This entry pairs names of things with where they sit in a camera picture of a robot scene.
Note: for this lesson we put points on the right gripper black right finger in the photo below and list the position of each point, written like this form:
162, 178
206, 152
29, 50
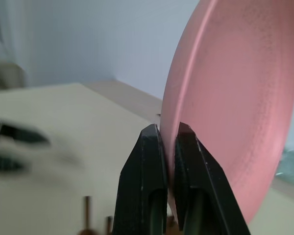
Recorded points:
205, 186

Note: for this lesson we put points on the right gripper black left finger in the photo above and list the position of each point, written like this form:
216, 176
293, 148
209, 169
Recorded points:
139, 176

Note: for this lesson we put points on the pink plate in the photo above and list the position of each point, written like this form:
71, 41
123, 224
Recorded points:
235, 93

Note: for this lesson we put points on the wooden dish rack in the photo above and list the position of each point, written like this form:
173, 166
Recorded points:
88, 210

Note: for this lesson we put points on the beige blurred background object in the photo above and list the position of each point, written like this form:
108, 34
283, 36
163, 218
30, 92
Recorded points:
7, 74

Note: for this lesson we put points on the green plate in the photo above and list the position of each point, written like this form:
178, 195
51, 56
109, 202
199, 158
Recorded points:
292, 166

